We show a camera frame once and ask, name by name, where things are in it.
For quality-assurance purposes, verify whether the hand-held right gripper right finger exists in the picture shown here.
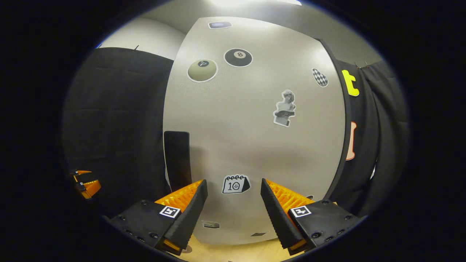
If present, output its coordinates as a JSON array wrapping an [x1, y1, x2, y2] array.
[[260, 178, 364, 256]]

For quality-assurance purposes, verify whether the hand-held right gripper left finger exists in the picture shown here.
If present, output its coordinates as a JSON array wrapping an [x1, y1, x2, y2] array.
[[104, 179, 209, 256]]

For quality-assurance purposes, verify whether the black door handle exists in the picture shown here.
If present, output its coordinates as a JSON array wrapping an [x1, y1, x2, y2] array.
[[163, 131, 192, 192]]

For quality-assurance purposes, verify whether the grey cabinet door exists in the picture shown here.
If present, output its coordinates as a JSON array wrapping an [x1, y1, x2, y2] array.
[[163, 16, 353, 245]]

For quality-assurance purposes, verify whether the black backdrop cloth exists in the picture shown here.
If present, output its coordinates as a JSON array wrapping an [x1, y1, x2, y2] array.
[[62, 47, 410, 219]]

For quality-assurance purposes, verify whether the wide ceiling light panel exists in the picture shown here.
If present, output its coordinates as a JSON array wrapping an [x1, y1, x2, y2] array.
[[209, 0, 303, 8]]

